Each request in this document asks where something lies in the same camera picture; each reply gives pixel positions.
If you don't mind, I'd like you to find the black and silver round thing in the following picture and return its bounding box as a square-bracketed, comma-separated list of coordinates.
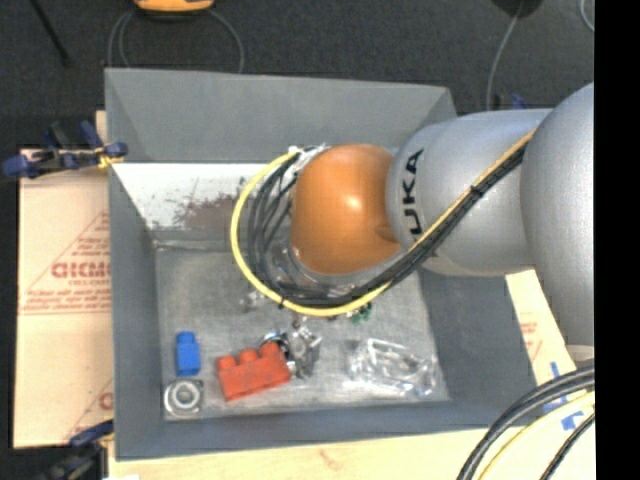
[259, 331, 290, 357]

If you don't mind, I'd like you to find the red toy brick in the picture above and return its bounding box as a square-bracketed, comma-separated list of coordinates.
[215, 341, 293, 402]

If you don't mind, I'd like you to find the small clear glass thing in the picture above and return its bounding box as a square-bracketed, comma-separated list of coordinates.
[239, 290, 269, 314]

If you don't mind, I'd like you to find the clear plastic packet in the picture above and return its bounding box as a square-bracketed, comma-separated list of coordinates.
[344, 337, 442, 399]

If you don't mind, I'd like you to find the blue toy brick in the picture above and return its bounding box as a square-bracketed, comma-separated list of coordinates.
[175, 331, 203, 377]

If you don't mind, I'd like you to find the brown cardboard board, red print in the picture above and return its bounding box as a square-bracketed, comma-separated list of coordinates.
[12, 110, 577, 450]

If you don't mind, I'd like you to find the grey metal bin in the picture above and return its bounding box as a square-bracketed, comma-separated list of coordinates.
[103, 67, 540, 460]

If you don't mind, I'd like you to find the clear square block with ring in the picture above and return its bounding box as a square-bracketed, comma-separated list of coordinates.
[162, 378, 206, 416]

